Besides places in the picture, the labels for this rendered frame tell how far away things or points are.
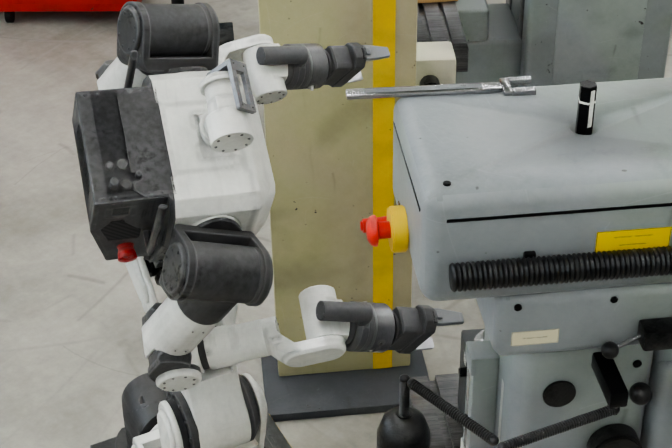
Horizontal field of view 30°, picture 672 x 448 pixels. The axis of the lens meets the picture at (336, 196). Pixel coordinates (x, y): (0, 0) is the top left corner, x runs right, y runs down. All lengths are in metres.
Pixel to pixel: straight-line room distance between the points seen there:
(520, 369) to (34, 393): 2.66
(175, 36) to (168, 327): 0.47
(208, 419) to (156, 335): 0.36
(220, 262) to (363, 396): 2.07
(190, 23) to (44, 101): 3.67
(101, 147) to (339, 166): 1.66
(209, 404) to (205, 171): 0.57
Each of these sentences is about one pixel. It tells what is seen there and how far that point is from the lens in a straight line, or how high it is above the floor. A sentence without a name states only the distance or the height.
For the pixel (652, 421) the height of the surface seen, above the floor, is 1.49.
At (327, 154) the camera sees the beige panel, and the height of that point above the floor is 0.84.
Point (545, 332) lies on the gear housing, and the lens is 1.58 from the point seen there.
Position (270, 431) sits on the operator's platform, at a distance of 3.29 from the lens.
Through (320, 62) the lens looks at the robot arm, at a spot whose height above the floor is 1.58.
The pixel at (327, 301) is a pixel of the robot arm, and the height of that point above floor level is 1.36.
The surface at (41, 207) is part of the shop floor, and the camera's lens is 4.99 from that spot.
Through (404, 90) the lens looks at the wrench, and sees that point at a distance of 1.62.
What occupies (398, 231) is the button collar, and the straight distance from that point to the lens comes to 1.56.
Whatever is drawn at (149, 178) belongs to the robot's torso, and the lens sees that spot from 1.95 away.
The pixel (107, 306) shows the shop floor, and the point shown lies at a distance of 4.42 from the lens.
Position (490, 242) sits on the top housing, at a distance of 1.47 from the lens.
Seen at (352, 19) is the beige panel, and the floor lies 1.25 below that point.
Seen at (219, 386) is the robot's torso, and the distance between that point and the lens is 2.39.
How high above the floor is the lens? 2.66
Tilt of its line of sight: 33 degrees down
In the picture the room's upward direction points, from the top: 1 degrees counter-clockwise
